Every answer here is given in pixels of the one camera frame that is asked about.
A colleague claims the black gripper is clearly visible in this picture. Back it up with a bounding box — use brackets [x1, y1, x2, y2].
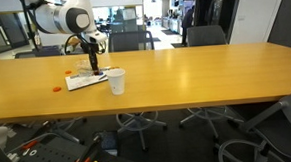
[86, 41, 102, 77]

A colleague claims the clear plastic cup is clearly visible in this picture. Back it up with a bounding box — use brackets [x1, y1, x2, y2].
[75, 59, 92, 79]

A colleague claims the translucent white plastic cup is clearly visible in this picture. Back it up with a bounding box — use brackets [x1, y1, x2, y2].
[105, 67, 127, 96]

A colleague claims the dark blue upholstered seat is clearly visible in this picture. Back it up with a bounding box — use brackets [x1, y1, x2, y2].
[13, 44, 62, 60]

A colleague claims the dark blue box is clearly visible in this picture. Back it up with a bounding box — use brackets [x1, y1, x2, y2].
[95, 130, 120, 158]

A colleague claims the black perforated robot platform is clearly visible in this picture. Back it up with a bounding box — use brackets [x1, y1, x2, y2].
[6, 127, 146, 162]

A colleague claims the grey mesh office chair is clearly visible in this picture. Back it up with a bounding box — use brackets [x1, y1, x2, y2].
[214, 87, 291, 162]

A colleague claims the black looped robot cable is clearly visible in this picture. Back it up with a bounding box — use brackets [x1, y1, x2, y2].
[62, 31, 107, 58]

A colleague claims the long black robot cable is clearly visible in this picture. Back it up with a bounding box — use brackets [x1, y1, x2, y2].
[18, 0, 42, 51]

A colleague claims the chair base with foot ring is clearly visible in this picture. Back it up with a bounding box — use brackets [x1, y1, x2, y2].
[115, 110, 170, 155]
[177, 105, 247, 144]

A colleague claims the small orange handled tool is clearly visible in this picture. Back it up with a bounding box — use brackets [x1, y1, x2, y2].
[19, 140, 40, 152]

